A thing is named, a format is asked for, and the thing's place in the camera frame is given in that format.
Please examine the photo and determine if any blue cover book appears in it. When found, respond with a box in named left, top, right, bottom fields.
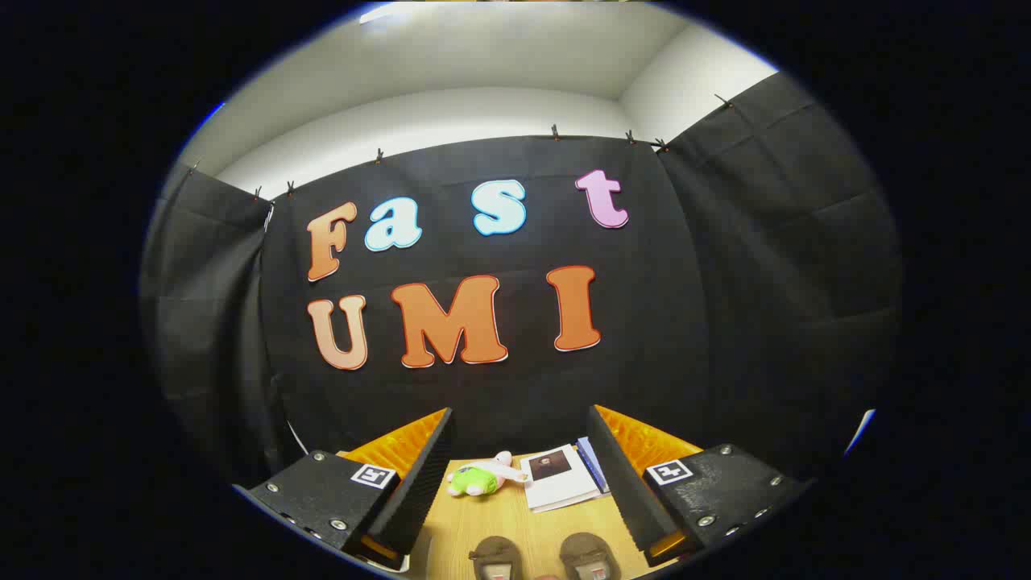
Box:
left=576, top=437, right=611, bottom=494

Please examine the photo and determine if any pink and green plush toy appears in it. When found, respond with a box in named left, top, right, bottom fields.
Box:
left=447, top=451, right=528, bottom=498

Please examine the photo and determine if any white book with portrait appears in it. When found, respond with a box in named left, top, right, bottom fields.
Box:
left=520, top=443, right=603, bottom=514

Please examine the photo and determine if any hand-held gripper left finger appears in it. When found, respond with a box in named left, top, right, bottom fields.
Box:
left=232, top=407, right=457, bottom=574

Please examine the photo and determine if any brown fuzzy shoe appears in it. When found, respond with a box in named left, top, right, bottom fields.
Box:
left=560, top=532, right=621, bottom=580
left=469, top=536, right=524, bottom=580

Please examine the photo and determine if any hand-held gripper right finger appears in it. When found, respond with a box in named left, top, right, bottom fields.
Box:
left=588, top=404, right=810, bottom=569

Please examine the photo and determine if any black backdrop cloth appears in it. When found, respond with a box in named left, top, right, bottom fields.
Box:
left=139, top=71, right=903, bottom=492

